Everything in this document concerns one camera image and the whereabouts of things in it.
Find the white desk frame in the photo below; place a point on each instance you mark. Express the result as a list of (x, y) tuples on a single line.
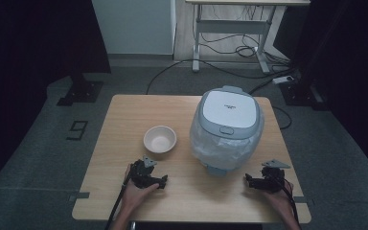
[(230, 26)]

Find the person's left hand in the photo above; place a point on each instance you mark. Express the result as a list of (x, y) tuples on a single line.
[(132, 196)]

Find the dark curtain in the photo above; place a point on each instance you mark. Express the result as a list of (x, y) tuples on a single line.
[(348, 64)]

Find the clear plastic bin liner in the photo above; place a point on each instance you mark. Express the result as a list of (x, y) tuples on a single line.
[(217, 150)]

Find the white paper bowl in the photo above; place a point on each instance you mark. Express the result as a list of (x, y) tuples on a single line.
[(159, 140)]

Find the black stand base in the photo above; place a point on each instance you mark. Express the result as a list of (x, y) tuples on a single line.
[(303, 94), (81, 91)]

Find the person's right hand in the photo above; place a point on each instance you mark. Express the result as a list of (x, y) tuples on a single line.
[(284, 201)]

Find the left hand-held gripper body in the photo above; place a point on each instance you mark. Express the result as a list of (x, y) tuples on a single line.
[(142, 174)]

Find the grey lidded trash bin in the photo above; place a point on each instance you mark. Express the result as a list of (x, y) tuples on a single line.
[(228, 110)]

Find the white power strip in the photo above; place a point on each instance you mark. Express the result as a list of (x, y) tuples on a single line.
[(282, 79)]

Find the white partition panel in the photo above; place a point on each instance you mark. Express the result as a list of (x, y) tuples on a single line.
[(134, 25)]

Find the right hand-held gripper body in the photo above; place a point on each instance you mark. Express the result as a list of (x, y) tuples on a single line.
[(270, 182)]

